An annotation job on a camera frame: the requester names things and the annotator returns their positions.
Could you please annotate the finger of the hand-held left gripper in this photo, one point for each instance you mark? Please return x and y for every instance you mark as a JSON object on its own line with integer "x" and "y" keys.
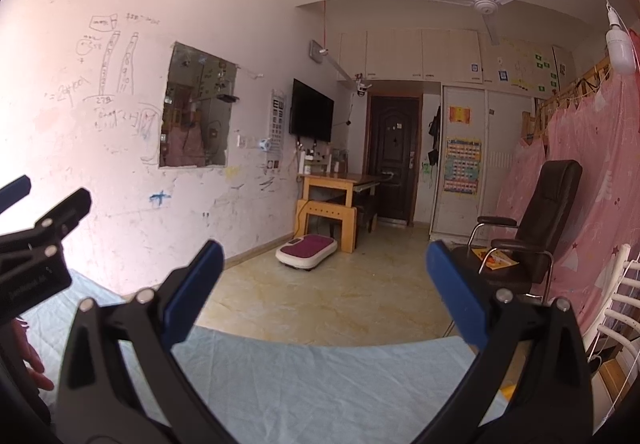
{"x": 15, "y": 194}
{"x": 60, "y": 219}

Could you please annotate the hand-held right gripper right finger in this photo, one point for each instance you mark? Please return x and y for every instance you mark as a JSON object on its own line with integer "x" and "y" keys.
{"x": 457, "y": 296}

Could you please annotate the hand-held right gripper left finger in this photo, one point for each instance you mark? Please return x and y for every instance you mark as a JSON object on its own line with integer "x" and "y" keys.
{"x": 195, "y": 294}

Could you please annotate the person's left hand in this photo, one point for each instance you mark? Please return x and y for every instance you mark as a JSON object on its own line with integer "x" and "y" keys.
{"x": 32, "y": 364}

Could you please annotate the white wardrobe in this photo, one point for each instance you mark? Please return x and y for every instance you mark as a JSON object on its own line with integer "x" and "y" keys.
{"x": 495, "y": 214}

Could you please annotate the white purple vibration plate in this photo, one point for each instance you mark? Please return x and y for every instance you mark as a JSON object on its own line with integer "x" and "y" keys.
{"x": 307, "y": 249}

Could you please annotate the black leather chair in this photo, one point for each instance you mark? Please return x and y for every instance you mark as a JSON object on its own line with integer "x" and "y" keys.
{"x": 550, "y": 204}

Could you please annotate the light blue tablecloth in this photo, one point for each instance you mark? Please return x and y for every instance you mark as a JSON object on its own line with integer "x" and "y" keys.
{"x": 300, "y": 389}

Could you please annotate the dark brown door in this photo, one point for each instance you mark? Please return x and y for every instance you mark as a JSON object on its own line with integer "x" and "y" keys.
{"x": 395, "y": 158}

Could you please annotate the wooden bench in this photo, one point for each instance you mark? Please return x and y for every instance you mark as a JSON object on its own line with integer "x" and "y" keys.
{"x": 325, "y": 211}

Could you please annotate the white drying rack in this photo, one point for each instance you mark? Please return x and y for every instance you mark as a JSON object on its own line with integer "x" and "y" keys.
{"x": 617, "y": 284}

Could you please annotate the wooden desk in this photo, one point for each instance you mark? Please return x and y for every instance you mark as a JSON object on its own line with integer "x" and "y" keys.
{"x": 340, "y": 181}

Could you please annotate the black hanging bag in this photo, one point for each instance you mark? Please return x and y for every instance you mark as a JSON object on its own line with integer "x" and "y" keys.
{"x": 435, "y": 123}

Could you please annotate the pink star print curtain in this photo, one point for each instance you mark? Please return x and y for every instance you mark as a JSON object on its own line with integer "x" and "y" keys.
{"x": 590, "y": 173}

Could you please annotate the eye chart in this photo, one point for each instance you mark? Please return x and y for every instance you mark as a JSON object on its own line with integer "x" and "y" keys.
{"x": 277, "y": 118}

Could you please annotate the white upper cabinets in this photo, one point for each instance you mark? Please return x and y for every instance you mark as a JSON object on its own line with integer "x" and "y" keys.
{"x": 400, "y": 53}

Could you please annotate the white ceiling fan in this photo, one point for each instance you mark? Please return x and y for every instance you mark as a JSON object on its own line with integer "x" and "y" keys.
{"x": 484, "y": 3}

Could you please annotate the white light bulb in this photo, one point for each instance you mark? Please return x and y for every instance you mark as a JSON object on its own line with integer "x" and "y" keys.
{"x": 620, "y": 48}

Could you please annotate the colourful chart wall poster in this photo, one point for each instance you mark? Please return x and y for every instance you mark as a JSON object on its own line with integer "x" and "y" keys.
{"x": 462, "y": 166}

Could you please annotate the orange wall poster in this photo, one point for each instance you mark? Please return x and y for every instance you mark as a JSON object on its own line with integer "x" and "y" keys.
{"x": 460, "y": 115}

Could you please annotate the wooden bunk bed frame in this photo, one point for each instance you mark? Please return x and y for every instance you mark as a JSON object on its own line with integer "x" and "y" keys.
{"x": 539, "y": 118}

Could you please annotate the black wall television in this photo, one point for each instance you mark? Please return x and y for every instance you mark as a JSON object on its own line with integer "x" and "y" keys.
{"x": 310, "y": 111}

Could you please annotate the white security camera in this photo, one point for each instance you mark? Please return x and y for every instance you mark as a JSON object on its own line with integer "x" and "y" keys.
{"x": 361, "y": 86}

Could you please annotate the grey wall box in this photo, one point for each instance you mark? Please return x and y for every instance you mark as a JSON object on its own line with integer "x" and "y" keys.
{"x": 317, "y": 51}

